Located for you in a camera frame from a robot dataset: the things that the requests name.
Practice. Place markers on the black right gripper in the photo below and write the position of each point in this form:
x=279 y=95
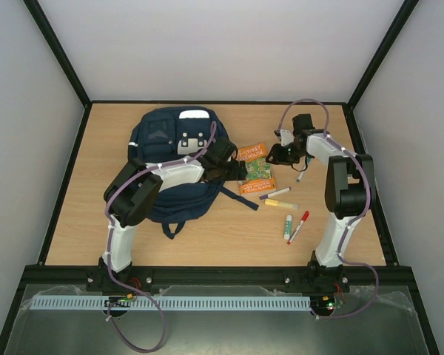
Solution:
x=283 y=154

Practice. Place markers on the yellow highlighter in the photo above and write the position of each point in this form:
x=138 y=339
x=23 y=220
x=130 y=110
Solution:
x=282 y=204

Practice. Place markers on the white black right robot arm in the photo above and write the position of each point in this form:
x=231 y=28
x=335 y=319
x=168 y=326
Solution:
x=349 y=190

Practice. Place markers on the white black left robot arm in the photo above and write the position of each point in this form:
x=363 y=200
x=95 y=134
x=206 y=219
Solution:
x=130 y=198

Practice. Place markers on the purple capped white marker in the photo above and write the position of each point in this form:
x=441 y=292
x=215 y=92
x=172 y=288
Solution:
x=275 y=193

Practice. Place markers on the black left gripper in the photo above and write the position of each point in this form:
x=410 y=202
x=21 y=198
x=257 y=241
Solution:
x=237 y=173

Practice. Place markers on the orange Treehouse book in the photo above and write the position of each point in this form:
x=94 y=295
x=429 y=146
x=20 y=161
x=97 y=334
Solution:
x=259 y=178

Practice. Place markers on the green white glue stick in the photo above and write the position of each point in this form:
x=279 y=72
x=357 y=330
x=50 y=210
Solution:
x=287 y=227

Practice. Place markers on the red capped white marker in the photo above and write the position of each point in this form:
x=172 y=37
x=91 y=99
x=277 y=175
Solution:
x=298 y=227

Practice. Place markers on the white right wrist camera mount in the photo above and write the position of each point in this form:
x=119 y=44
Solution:
x=284 y=136

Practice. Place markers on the light blue slotted cable duct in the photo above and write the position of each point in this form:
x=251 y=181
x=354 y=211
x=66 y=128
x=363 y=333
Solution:
x=170 y=303

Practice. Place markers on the green capped white marker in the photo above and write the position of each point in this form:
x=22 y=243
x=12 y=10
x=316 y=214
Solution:
x=303 y=170

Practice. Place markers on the black aluminium frame rail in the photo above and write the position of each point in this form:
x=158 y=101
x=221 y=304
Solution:
x=302 y=279

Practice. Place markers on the navy blue student backpack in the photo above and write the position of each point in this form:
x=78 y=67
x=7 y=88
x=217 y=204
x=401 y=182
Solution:
x=171 y=133

